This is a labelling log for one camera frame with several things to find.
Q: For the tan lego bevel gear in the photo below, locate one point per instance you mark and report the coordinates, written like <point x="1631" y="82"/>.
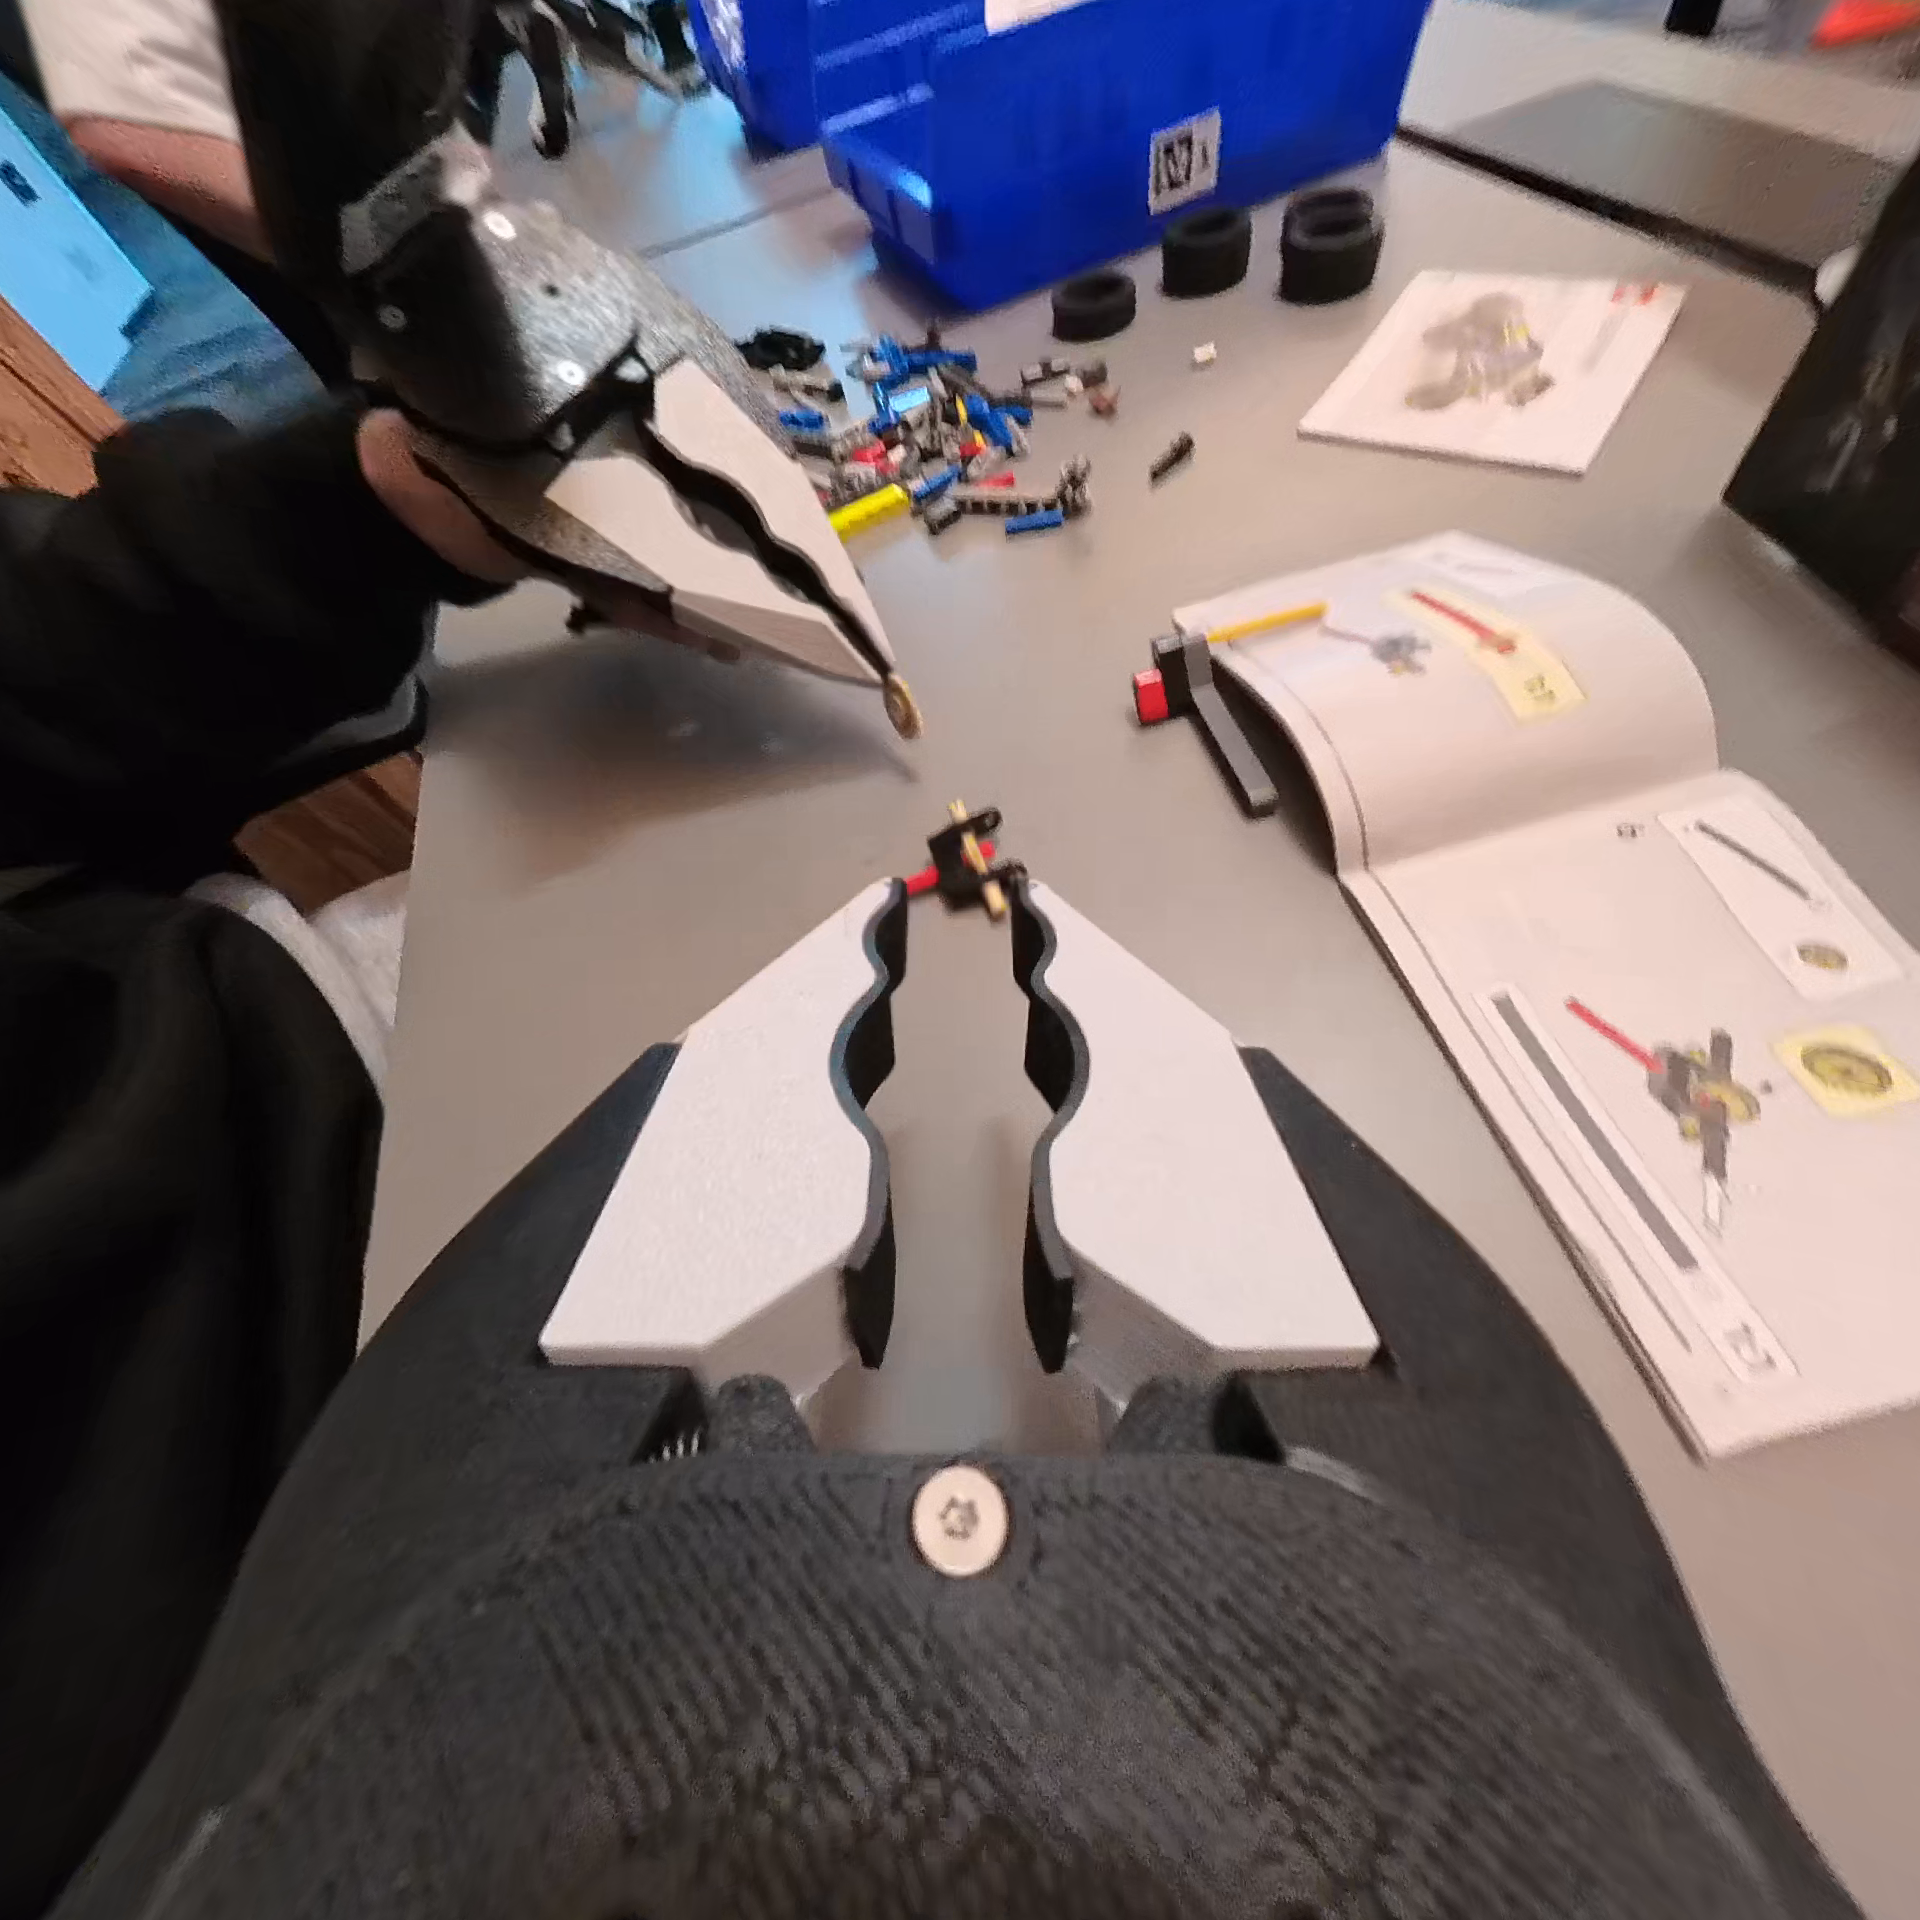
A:
<point x="904" y="705"/>

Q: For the black lego tire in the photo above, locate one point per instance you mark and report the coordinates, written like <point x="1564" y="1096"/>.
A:
<point x="1206" y="253"/>
<point x="1329" y="263"/>
<point x="1102" y="306"/>
<point x="1329" y="198"/>

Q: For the blue storage bin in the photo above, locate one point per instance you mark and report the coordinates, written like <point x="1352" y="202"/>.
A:
<point x="1049" y="165"/>
<point x="764" y="75"/>

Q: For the person's grey pants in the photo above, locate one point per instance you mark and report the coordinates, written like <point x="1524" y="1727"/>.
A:
<point x="338" y="960"/>

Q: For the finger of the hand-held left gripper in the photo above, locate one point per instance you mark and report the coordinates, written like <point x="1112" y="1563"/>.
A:
<point x="751" y="450"/>
<point x="751" y="630"/>

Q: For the white monitor base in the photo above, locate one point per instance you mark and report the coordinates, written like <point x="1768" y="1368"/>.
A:
<point x="1838" y="277"/>

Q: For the white paper bag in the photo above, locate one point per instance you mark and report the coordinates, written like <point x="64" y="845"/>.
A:
<point x="1049" y="11"/>

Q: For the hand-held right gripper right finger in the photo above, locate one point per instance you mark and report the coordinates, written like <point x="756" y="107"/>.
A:
<point x="1201" y="1200"/>

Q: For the open instruction booklet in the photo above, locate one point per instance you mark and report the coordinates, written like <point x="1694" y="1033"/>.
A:
<point x="1500" y="705"/>

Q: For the black lego pin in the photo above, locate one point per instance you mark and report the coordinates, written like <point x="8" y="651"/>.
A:
<point x="1172" y="455"/>

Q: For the closed instruction booklet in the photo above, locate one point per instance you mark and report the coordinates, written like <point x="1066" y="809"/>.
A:
<point x="1500" y="376"/>

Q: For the black lego gear frame assembly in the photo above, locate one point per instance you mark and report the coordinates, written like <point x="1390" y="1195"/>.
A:
<point x="975" y="862"/>

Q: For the another person's forearm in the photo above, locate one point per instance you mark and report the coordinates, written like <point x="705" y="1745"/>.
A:
<point x="165" y="181"/>

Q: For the black desk mat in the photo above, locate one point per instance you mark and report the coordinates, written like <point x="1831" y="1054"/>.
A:
<point x="1652" y="165"/>

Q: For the person's left forearm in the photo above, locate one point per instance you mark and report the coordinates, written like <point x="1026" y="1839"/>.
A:
<point x="194" y="630"/>

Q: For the pile of loose lego pieces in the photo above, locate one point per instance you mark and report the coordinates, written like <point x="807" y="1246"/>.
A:
<point x="930" y="435"/>

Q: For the person's black jacket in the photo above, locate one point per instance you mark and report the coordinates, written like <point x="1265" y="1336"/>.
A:
<point x="150" y="1275"/>

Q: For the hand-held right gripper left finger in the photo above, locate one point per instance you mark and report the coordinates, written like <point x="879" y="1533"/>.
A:
<point x="721" y="1200"/>

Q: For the orange cone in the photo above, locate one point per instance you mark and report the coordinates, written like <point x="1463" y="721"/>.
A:
<point x="1822" y="15"/>

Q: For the grey beam lego assembly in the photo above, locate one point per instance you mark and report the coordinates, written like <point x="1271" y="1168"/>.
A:
<point x="1237" y="751"/>

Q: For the black lego set box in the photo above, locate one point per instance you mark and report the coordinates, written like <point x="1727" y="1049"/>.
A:
<point x="1845" y="450"/>

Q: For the person's left hand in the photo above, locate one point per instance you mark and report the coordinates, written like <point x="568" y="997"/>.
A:
<point x="436" y="511"/>

